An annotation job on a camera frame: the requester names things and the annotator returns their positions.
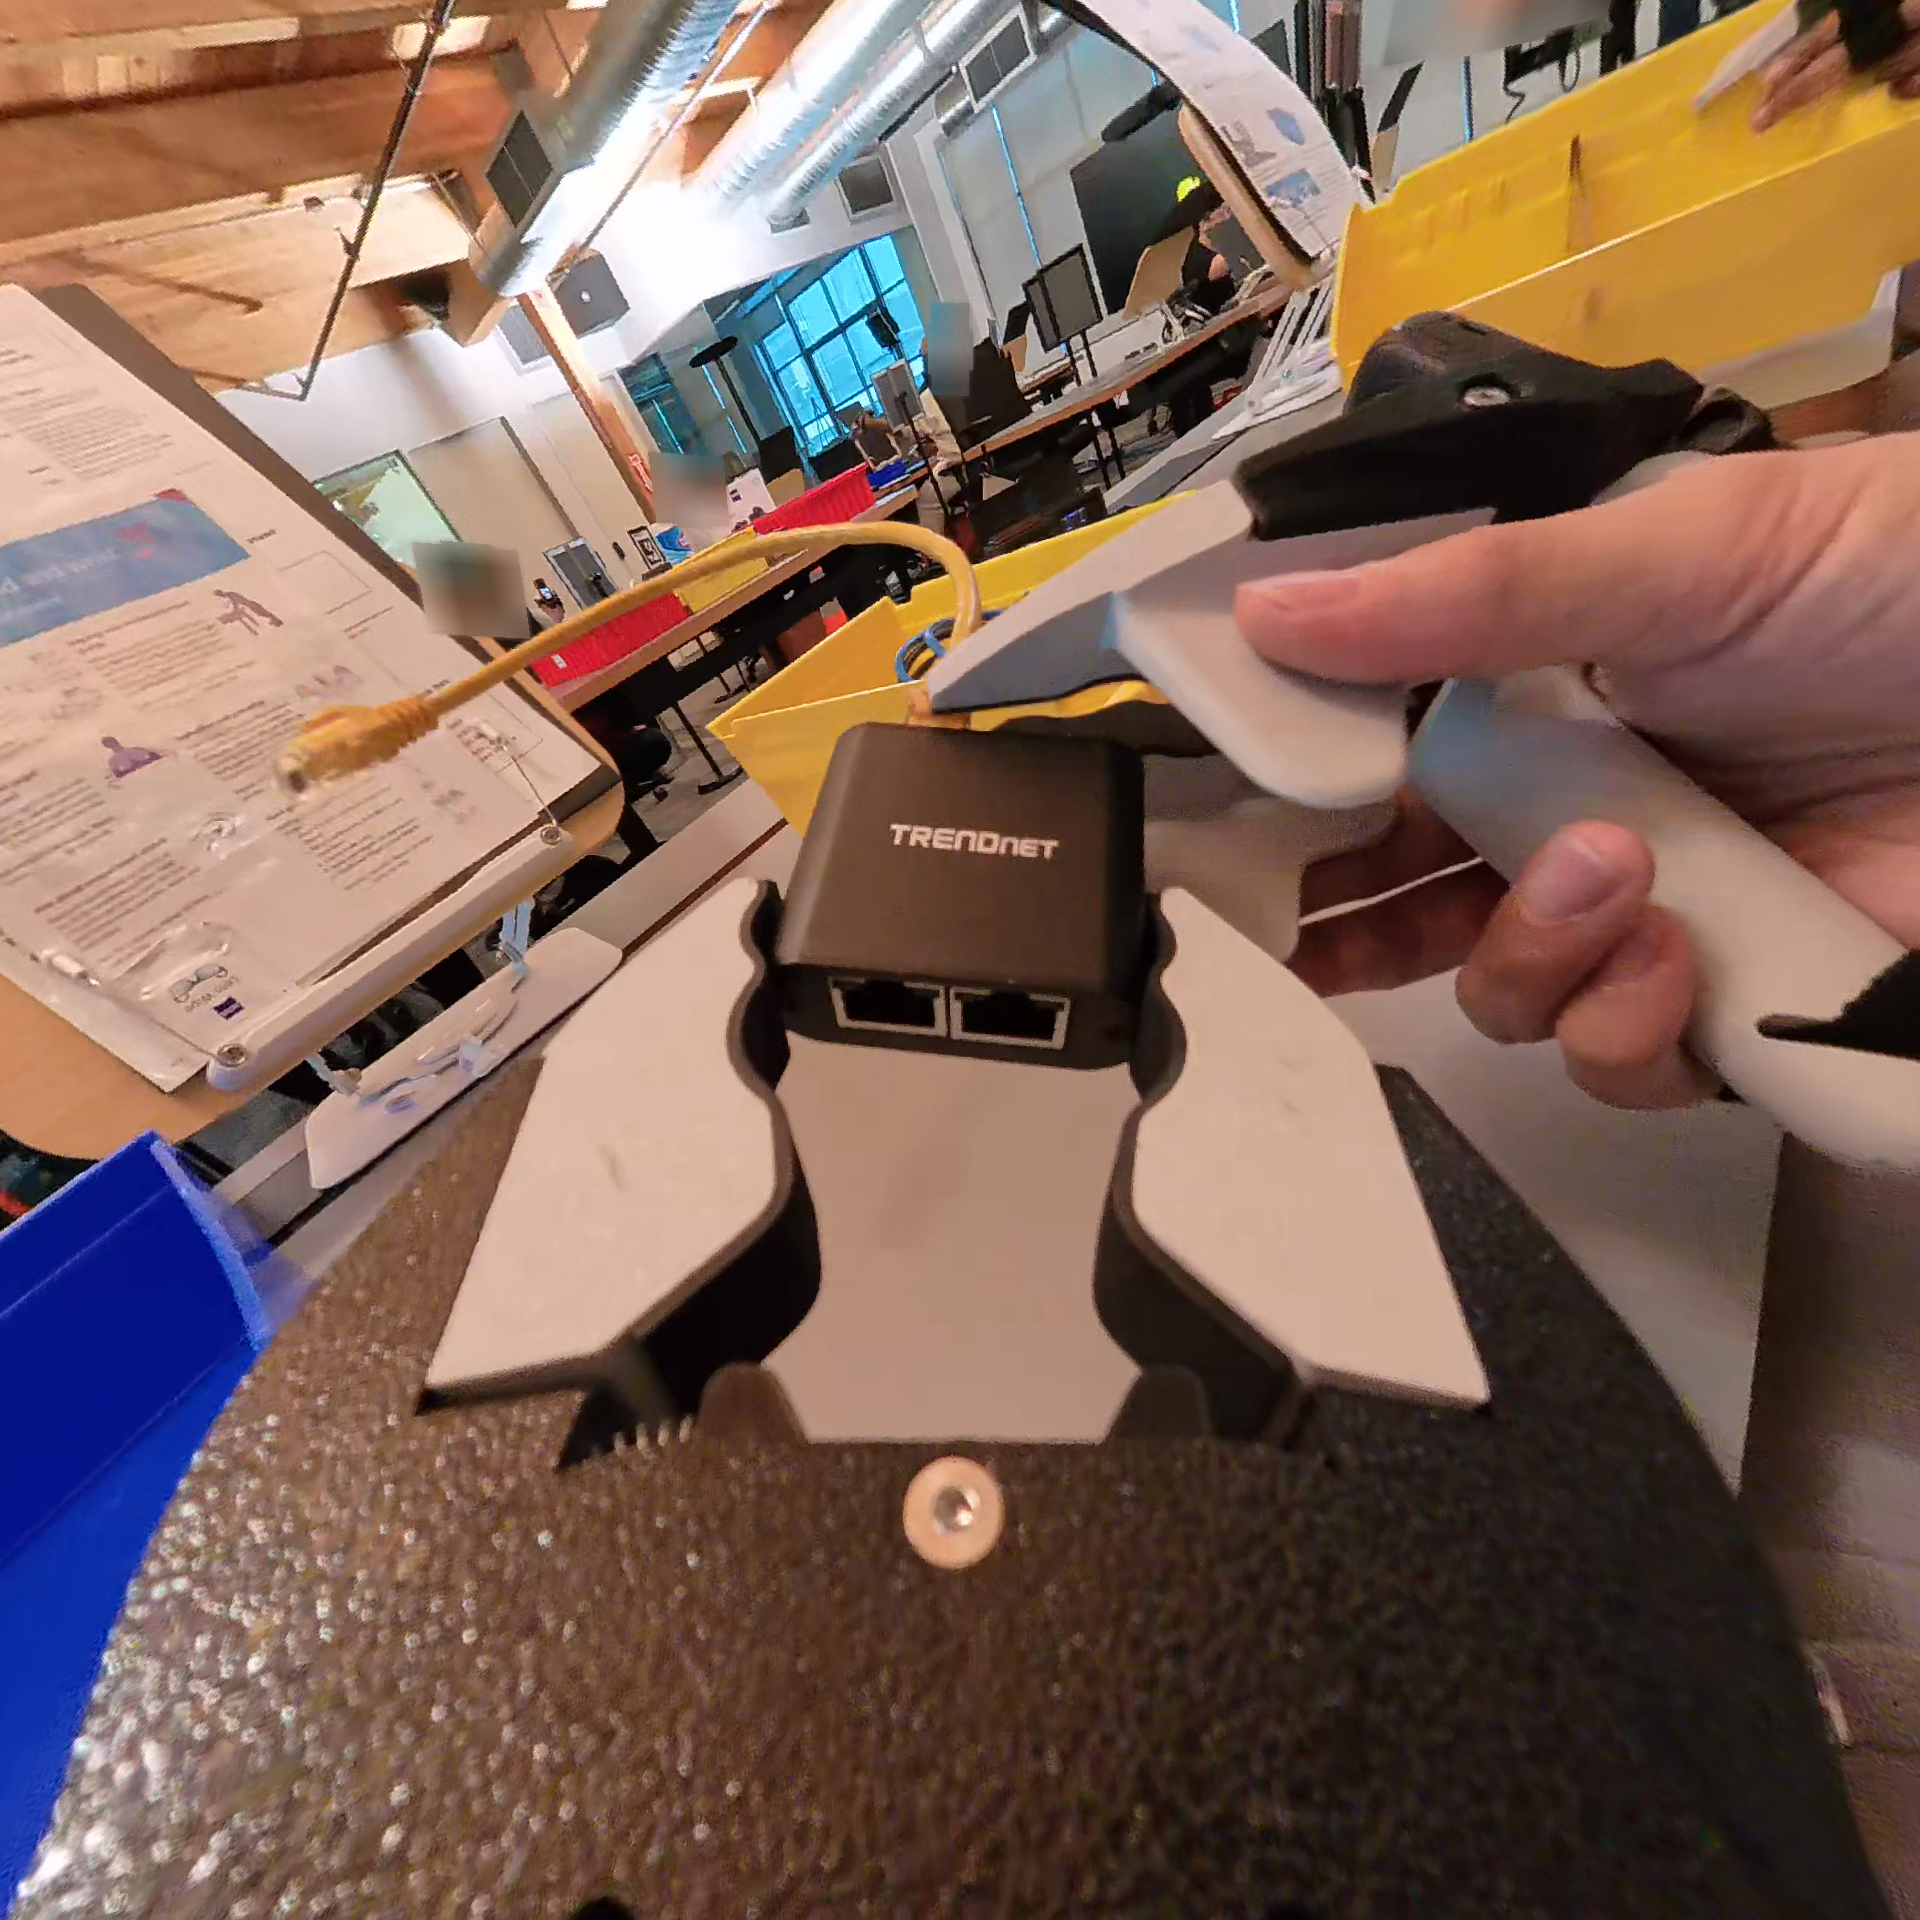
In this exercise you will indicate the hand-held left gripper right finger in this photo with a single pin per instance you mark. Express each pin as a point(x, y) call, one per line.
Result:
point(1289, 1184)

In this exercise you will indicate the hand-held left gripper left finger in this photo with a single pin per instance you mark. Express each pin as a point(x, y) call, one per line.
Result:
point(630, 1172)

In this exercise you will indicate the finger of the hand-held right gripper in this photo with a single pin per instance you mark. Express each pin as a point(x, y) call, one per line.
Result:
point(1080, 615)
point(1200, 674)

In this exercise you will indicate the black network adapter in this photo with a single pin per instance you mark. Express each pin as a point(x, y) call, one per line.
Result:
point(960, 901)

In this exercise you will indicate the yellow storage bin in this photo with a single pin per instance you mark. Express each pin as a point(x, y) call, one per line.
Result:
point(728, 568)
point(1575, 254)
point(781, 734)

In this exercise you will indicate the grey desk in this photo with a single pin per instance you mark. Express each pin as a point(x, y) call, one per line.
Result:
point(661, 885)

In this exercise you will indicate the person's right hand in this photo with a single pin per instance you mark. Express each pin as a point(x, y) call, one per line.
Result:
point(1724, 599)

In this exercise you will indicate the white document stand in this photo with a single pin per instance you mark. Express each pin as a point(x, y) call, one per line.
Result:
point(510, 990)

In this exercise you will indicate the red storage bin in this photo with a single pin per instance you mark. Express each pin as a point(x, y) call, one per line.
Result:
point(820, 500)
point(615, 639)

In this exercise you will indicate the computer monitor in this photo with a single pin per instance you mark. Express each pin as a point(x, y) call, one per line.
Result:
point(1062, 294)

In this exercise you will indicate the wooden clipboard board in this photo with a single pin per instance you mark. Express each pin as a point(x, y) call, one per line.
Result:
point(593, 797)
point(1244, 201)

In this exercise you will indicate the large grid window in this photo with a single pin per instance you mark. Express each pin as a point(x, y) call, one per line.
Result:
point(839, 329)

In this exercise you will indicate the laminated instruction sheet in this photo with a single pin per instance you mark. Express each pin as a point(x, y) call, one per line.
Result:
point(1244, 89)
point(182, 674)

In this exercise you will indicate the large black screen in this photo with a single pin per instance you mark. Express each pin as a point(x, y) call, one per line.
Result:
point(1125, 188)

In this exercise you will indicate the white lens wipe packet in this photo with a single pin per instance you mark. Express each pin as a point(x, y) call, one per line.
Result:
point(203, 1002)

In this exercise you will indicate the blue storage bin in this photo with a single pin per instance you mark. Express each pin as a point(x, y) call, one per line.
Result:
point(105, 1350)

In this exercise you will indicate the black ceiling speaker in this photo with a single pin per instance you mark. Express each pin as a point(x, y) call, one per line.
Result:
point(593, 294)

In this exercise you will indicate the silver ventilation duct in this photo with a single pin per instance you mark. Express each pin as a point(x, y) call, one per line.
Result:
point(856, 89)
point(599, 89)

